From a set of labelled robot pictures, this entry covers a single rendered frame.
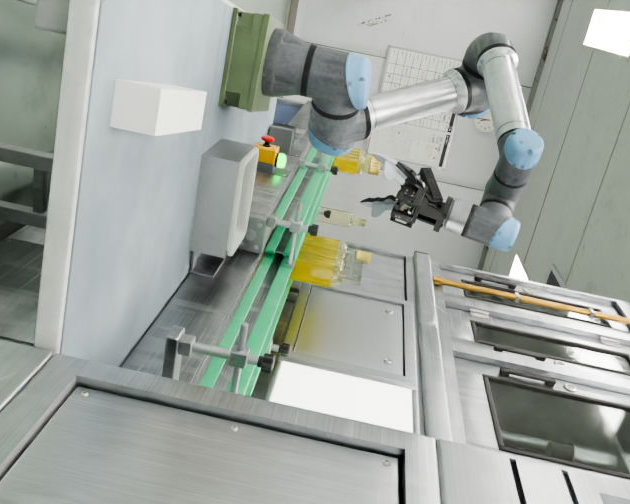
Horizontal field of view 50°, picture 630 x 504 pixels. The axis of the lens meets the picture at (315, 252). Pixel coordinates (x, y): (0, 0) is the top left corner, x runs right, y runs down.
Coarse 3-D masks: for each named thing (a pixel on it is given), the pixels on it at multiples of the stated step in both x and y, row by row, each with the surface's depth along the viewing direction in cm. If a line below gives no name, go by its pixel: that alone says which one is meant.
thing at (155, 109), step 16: (128, 80) 90; (128, 96) 86; (144, 96) 86; (160, 96) 86; (176, 96) 93; (192, 96) 101; (112, 112) 87; (128, 112) 87; (144, 112) 87; (160, 112) 87; (176, 112) 95; (192, 112) 103; (128, 128) 87; (144, 128) 87; (160, 128) 89; (176, 128) 96; (192, 128) 105
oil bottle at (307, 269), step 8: (304, 256) 180; (296, 264) 176; (304, 264) 176; (312, 264) 176; (320, 264) 177; (328, 264) 178; (336, 264) 179; (296, 272) 177; (304, 272) 177; (312, 272) 177; (320, 272) 176; (328, 272) 176; (336, 272) 176; (304, 280) 178; (312, 280) 178; (320, 280) 177; (328, 280) 177; (336, 280) 177
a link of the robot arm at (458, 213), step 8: (456, 200) 147; (464, 200) 148; (456, 208) 145; (464, 208) 145; (448, 216) 146; (456, 216) 145; (464, 216) 145; (448, 224) 146; (456, 224) 146; (464, 224) 145; (456, 232) 147
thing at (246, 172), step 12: (252, 156) 148; (240, 168) 141; (252, 168) 157; (240, 180) 142; (252, 180) 158; (240, 192) 143; (252, 192) 160; (240, 204) 160; (240, 216) 162; (240, 228) 162; (228, 240) 148; (240, 240) 158; (228, 252) 148
